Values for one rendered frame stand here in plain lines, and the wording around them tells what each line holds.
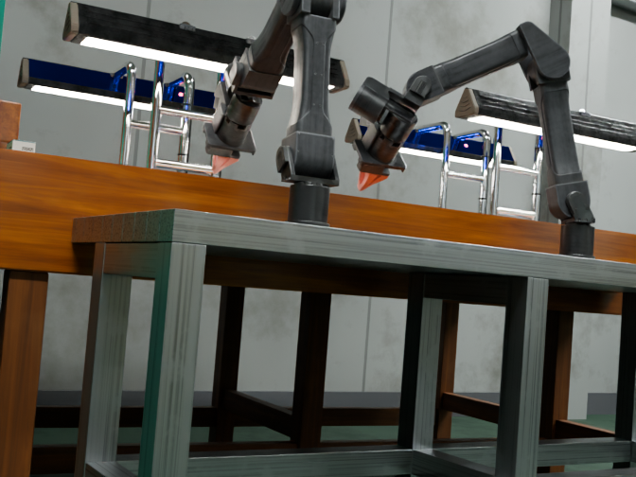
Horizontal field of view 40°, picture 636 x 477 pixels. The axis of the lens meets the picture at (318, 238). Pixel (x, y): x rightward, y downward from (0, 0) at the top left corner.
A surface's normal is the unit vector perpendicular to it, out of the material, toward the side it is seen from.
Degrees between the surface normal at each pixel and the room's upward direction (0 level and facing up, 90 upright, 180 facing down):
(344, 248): 90
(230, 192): 90
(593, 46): 90
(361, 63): 90
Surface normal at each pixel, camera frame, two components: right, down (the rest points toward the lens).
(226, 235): 0.52, 0.00
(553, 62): 0.03, -0.05
